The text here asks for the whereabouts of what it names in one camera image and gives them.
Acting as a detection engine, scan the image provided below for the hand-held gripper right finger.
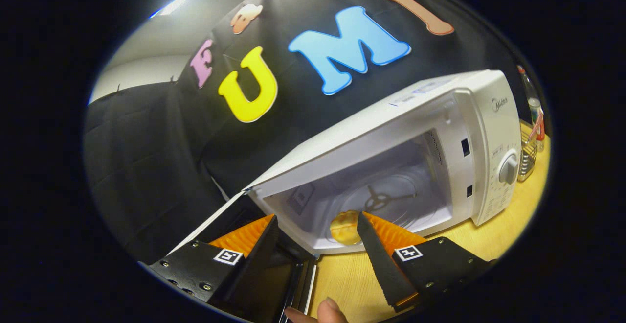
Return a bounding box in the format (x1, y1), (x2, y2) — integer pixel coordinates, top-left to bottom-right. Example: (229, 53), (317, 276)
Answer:
(356, 211), (497, 313)

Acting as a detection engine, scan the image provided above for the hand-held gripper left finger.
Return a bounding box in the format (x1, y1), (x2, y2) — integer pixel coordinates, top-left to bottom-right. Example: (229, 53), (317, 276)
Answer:
(147, 214), (280, 321)

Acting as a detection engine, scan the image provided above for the yellow bread bun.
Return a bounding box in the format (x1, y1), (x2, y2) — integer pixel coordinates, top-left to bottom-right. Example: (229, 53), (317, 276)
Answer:
(329, 210), (362, 246)

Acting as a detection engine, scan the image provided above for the white microwave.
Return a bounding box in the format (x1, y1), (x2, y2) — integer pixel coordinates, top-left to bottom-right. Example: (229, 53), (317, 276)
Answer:
(169, 69), (523, 323)

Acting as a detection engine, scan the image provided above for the glass turntable plate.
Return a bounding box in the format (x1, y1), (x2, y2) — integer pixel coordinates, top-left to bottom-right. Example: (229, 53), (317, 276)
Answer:
(337, 174), (443, 238)

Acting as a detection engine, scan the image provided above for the red white striped stick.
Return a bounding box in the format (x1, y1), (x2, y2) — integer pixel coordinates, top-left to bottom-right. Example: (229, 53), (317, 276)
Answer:
(528, 110), (544, 142)

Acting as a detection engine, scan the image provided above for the clear plastic bottle red label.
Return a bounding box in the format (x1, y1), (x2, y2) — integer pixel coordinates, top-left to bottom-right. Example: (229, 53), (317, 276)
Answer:
(517, 65), (546, 152)

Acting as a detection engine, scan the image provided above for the metal wire basket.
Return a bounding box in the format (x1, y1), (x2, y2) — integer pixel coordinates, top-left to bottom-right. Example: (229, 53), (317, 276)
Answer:
(517, 127), (538, 183)

